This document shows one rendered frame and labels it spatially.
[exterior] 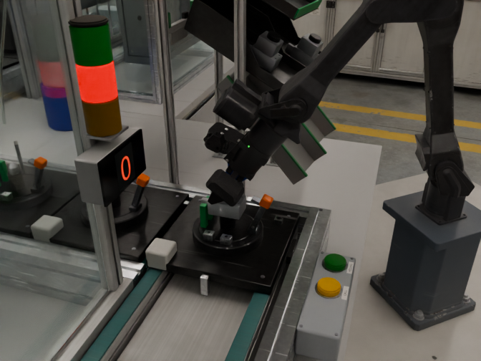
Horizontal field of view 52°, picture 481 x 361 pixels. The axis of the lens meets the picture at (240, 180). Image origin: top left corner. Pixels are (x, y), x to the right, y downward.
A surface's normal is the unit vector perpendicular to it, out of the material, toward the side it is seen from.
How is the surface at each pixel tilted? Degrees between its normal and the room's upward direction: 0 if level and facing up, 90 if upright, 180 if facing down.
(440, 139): 61
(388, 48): 90
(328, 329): 0
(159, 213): 0
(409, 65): 90
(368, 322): 0
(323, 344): 90
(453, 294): 90
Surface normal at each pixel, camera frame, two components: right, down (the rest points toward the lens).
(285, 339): 0.00, -0.87
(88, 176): -0.31, 0.47
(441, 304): 0.39, 0.46
